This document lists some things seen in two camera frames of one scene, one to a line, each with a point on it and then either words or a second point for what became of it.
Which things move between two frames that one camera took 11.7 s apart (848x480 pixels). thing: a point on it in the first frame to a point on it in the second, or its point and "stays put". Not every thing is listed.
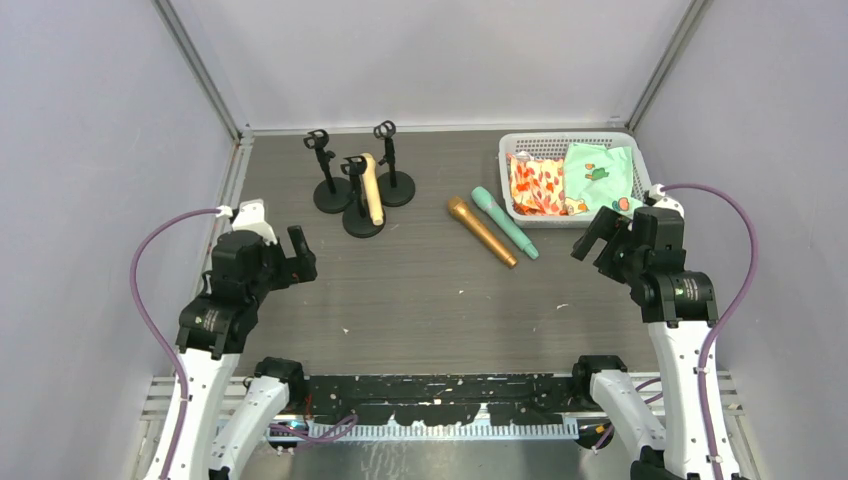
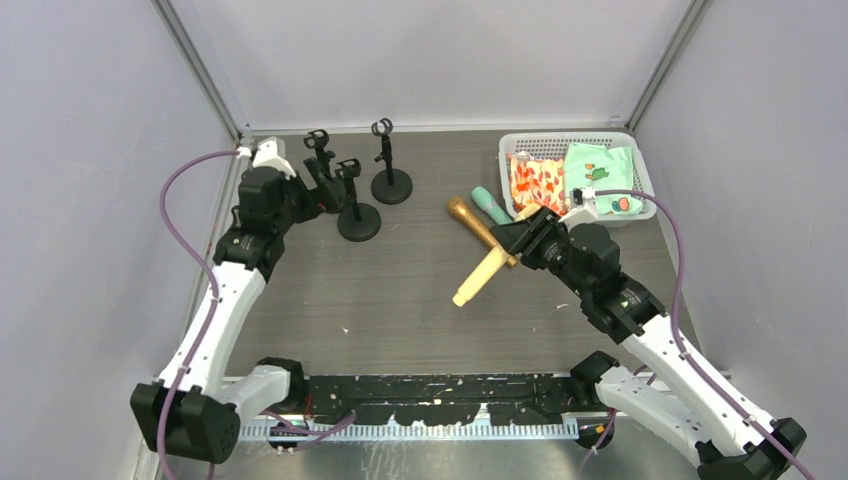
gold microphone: [462, 210] stays put
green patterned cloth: [602, 177] stays put
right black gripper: [614, 244] to [520, 236]
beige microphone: [371, 184] to [489, 267]
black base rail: [444, 399] stays put
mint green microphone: [488, 202] stays put
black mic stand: [395, 189] stays put
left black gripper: [285, 263] to [315, 178]
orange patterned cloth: [538, 186] stays put
